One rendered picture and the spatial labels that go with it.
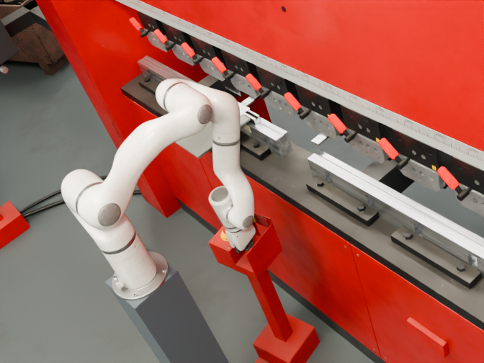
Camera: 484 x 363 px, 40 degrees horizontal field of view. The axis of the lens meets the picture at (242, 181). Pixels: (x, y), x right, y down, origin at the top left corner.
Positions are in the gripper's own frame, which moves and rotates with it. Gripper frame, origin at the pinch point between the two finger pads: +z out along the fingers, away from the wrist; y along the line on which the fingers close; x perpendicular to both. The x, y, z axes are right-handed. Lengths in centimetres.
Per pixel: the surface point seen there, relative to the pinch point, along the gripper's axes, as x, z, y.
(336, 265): 25.2, 15.0, -13.7
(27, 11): -172, -41, -56
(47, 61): -322, 71, -113
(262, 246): 4.9, -1.3, -2.0
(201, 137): -34.0, -22.4, -25.6
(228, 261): -7.6, 4.0, 6.2
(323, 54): 35, -73, -30
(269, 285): -2.1, 27.4, -0.5
